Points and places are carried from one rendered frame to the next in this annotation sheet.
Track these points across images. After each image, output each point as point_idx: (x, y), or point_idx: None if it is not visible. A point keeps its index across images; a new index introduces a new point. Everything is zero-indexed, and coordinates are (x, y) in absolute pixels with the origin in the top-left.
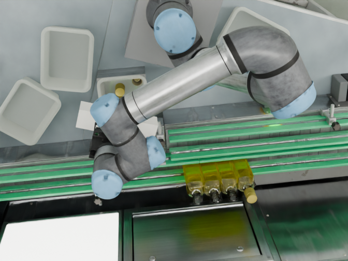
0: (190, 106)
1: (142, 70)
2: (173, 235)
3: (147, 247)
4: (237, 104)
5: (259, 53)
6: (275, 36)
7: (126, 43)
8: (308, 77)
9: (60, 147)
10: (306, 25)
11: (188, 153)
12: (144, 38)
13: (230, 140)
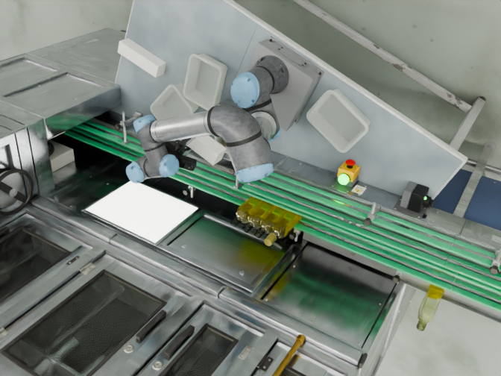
0: (287, 155)
1: None
2: (212, 240)
3: (189, 238)
4: (321, 170)
5: (221, 126)
6: (236, 119)
7: None
8: (259, 159)
9: None
10: (394, 127)
11: (257, 189)
12: None
13: (297, 195)
